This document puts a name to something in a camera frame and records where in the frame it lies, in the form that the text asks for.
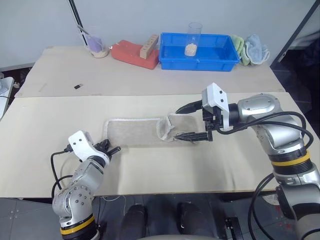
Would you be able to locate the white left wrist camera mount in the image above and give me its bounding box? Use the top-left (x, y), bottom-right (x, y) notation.
top-left (68, 130), bottom-right (110, 163)

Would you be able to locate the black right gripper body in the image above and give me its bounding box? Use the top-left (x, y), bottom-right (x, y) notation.
top-left (202, 105), bottom-right (224, 131)

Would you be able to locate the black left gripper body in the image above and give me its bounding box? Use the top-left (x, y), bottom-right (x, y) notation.
top-left (93, 139), bottom-right (111, 157)

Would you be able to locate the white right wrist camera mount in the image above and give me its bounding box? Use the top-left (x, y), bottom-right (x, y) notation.
top-left (201, 82), bottom-right (230, 131)

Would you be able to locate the dark rounded shape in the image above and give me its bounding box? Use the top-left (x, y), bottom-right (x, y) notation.
top-left (176, 201), bottom-right (210, 237)

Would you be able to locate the black floor bracket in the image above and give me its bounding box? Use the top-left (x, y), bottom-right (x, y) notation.
top-left (223, 216), bottom-right (242, 240)

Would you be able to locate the red foam cushion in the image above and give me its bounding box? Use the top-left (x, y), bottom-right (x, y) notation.
top-left (110, 39), bottom-right (160, 70)

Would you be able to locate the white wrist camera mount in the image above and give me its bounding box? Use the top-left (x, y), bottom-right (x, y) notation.
top-left (201, 82), bottom-right (230, 131)
top-left (68, 130), bottom-right (110, 163)

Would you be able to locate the glass with purple liquid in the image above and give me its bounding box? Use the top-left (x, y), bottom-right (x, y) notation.
top-left (86, 37), bottom-right (111, 59)

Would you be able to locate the light blue cloth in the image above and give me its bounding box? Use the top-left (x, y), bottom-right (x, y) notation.
top-left (241, 33), bottom-right (271, 66)

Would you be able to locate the black slanted pole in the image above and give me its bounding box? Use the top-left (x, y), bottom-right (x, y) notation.
top-left (67, 0), bottom-right (89, 47)

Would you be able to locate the black metal frame post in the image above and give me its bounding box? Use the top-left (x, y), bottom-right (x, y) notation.
top-left (269, 0), bottom-right (320, 68)

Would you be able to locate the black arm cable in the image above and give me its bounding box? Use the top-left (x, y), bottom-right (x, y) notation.
top-left (215, 111), bottom-right (315, 240)
top-left (50, 146), bottom-right (74, 199)

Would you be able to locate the thin white wire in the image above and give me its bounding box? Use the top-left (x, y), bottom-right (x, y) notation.
top-left (102, 195), bottom-right (126, 216)

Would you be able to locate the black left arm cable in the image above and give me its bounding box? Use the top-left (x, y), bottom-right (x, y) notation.
top-left (50, 146), bottom-right (74, 199)

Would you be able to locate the green cloth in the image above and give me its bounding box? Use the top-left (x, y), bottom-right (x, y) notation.
top-left (229, 34), bottom-right (251, 67)

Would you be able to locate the blue plastic bin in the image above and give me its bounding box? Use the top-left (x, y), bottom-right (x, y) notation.
top-left (159, 32), bottom-right (241, 73)

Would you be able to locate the beige towel with white hem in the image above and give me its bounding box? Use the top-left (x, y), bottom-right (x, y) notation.
top-left (103, 112), bottom-right (205, 149)

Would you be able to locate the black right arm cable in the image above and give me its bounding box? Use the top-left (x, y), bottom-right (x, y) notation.
top-left (215, 111), bottom-right (315, 240)

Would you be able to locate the clear plastic cup with beans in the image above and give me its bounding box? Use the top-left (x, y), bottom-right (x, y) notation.
top-left (184, 22), bottom-right (203, 57)

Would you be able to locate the white machine housing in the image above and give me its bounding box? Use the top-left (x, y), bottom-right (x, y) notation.
top-left (0, 76), bottom-right (15, 120)

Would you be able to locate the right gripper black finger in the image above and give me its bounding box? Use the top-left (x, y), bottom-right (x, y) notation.
top-left (172, 124), bottom-right (214, 143)
top-left (175, 99), bottom-right (204, 115)

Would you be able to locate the wooden block with holes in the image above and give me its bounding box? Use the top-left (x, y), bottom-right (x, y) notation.
top-left (139, 34), bottom-right (160, 60)

